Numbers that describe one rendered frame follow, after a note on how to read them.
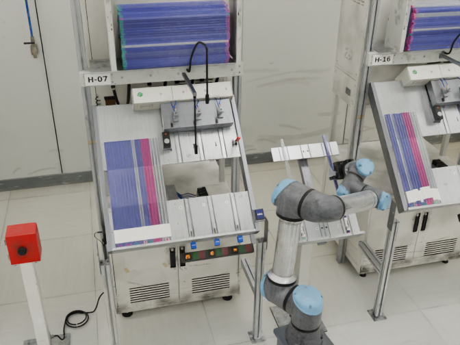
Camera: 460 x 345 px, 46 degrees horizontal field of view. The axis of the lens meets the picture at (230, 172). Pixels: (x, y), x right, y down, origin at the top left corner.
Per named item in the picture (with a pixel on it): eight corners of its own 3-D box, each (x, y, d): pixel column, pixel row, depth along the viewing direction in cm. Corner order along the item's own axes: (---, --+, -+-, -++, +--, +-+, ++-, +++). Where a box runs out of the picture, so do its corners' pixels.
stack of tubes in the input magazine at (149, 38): (230, 62, 260) (231, 5, 247) (122, 70, 248) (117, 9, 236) (224, 55, 270) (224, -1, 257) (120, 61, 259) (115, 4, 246)
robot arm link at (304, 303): (309, 335, 206) (311, 309, 199) (281, 317, 214) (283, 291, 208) (327, 320, 213) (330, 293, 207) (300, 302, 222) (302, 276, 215)
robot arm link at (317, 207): (330, 203, 184) (395, 188, 219) (304, 192, 190) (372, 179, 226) (322, 234, 187) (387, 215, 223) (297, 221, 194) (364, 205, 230)
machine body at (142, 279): (239, 302, 315) (241, 212, 286) (117, 322, 300) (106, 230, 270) (215, 238, 371) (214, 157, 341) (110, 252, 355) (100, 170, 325)
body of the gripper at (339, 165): (346, 161, 254) (357, 158, 242) (349, 179, 253) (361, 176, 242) (331, 163, 252) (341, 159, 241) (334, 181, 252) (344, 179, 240)
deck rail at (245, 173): (257, 233, 260) (260, 231, 254) (253, 234, 259) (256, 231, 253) (231, 99, 281) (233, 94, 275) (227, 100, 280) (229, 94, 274)
